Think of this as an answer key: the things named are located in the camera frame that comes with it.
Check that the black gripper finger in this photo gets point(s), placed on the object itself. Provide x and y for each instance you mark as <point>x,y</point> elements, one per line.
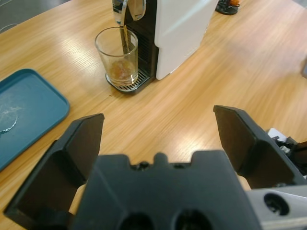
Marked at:
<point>259,153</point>
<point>48,172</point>

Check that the clear drinking glass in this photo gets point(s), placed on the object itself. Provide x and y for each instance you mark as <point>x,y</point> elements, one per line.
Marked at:
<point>115,57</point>

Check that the white capsule coffee machine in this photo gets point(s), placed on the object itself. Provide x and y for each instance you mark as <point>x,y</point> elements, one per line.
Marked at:
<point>180,36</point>

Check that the orange coffee capsule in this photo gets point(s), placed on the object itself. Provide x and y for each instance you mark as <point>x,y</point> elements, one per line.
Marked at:
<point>234,2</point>

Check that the teal plastic tray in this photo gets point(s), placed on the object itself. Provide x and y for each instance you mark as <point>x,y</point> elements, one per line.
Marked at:
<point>31,100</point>

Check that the black capsule holder with rods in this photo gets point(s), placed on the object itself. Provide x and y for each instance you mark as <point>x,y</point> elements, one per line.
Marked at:
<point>226,10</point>

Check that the white mount with dark post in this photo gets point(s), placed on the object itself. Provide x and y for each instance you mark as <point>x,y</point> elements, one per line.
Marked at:
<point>299,153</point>

